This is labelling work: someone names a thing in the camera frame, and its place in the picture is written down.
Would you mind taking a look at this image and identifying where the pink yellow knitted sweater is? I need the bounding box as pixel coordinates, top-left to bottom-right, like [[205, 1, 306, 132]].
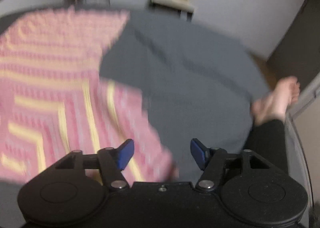
[[1, 8, 175, 184]]

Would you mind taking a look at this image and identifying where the black trouser leg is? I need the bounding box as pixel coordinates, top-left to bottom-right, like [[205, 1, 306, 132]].
[[244, 120, 289, 174]]

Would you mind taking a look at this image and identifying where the grey round table cover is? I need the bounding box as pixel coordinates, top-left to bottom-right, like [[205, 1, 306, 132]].
[[1, 11, 268, 181]]

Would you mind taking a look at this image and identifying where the bare foot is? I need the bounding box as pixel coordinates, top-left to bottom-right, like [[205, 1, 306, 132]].
[[251, 76, 300, 126]]

